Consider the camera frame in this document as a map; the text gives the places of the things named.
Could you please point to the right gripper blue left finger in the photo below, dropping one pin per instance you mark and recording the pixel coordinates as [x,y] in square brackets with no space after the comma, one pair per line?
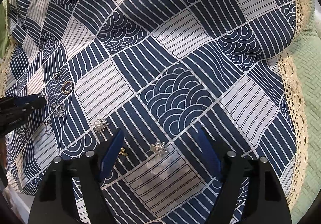
[109,152]

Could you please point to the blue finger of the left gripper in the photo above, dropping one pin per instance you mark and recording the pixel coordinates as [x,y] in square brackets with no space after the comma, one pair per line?
[34,101]

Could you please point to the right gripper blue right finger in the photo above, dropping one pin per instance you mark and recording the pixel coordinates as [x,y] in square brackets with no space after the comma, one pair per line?
[211,150]

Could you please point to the small gold earring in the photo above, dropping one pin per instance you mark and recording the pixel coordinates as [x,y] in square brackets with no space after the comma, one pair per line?
[123,152]

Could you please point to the silver pearl flower earring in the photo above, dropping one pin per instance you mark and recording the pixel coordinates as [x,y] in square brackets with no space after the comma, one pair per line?
[99,125]

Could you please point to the small dark stud earring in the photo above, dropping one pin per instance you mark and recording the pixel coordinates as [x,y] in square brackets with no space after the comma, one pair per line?
[57,74]

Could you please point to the pearl cluster earring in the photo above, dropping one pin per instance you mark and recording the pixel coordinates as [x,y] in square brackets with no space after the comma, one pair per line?
[159,148]

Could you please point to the navy white patterned cloth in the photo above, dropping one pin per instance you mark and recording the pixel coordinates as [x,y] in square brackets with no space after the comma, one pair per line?
[159,70]

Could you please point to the green quilted bedspread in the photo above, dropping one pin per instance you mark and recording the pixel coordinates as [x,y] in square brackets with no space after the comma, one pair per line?
[305,52]

